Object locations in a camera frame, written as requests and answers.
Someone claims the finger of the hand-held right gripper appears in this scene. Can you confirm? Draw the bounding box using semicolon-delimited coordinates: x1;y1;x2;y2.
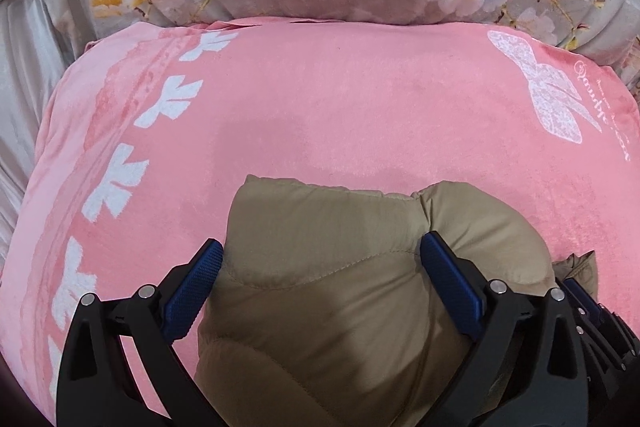
563;276;640;360

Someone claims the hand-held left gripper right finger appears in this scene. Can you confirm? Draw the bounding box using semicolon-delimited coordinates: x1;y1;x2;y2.
419;230;597;427

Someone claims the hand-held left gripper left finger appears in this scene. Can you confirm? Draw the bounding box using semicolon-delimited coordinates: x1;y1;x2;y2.
55;238;225;427

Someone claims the tan padded jacket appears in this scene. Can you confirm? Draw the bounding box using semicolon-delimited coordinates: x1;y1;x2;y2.
192;174;599;427

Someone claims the pink bow print blanket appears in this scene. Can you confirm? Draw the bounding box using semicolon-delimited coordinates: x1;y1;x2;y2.
0;16;640;427

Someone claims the grey satin sheet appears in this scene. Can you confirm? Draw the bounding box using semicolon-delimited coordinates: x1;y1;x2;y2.
0;0;93;268

